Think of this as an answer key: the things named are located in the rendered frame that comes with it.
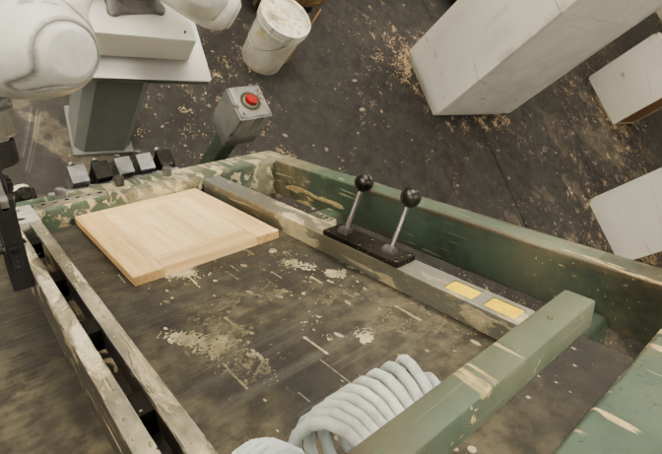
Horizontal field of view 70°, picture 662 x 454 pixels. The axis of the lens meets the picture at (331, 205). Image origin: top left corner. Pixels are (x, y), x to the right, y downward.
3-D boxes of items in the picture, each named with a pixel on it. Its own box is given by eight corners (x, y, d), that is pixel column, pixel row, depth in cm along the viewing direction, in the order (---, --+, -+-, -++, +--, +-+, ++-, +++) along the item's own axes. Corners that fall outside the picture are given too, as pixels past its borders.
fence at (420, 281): (220, 188, 138) (218, 174, 136) (532, 334, 69) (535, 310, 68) (204, 192, 135) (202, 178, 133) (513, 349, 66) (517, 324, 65)
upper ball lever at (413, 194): (386, 255, 88) (412, 187, 88) (401, 262, 85) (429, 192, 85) (373, 251, 85) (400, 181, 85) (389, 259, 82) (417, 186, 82)
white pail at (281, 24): (278, 39, 300) (312, -17, 263) (292, 80, 292) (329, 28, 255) (231, 35, 282) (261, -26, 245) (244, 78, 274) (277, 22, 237)
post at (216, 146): (182, 206, 224) (235, 122, 166) (187, 217, 223) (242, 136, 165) (170, 209, 221) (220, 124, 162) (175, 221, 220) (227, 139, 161)
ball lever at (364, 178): (343, 236, 96) (366, 174, 96) (356, 242, 93) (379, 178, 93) (330, 232, 94) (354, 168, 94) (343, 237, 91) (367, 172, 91)
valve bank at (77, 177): (165, 164, 166) (182, 129, 148) (181, 200, 164) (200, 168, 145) (-3, 198, 136) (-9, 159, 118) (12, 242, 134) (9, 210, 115)
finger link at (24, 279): (24, 244, 75) (25, 246, 74) (34, 284, 77) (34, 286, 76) (1, 250, 73) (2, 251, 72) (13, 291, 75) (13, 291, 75)
